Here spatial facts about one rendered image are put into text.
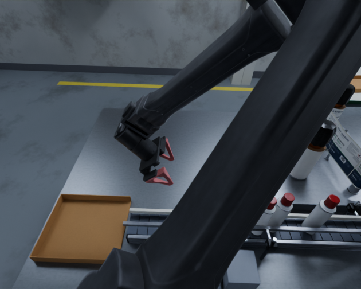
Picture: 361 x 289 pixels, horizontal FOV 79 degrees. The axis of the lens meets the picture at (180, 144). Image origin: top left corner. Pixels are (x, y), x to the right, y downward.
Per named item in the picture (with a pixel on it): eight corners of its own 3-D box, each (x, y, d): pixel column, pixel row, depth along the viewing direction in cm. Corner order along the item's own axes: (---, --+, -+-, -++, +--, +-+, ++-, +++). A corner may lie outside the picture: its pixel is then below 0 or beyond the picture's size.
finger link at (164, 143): (181, 150, 70) (161, 132, 65) (181, 167, 65) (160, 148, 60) (165, 159, 73) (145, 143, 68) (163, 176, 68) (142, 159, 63)
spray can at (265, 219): (260, 223, 85) (277, 192, 72) (263, 236, 82) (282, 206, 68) (247, 222, 86) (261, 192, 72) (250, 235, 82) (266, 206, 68)
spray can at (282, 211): (275, 220, 86) (294, 190, 72) (279, 233, 83) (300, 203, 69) (262, 219, 86) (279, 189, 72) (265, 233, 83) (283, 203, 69)
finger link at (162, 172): (181, 166, 65) (160, 148, 60) (180, 186, 60) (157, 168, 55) (164, 175, 68) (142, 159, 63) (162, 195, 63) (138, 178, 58)
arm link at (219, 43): (301, -58, 19) (353, 30, 24) (300, -78, 22) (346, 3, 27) (116, 118, 52) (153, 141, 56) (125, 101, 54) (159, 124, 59)
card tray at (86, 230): (131, 200, 97) (130, 195, 94) (117, 264, 78) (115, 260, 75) (63, 198, 97) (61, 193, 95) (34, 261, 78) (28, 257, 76)
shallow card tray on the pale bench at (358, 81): (369, 78, 198) (371, 74, 196) (389, 92, 181) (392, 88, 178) (333, 79, 196) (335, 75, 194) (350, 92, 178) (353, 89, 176)
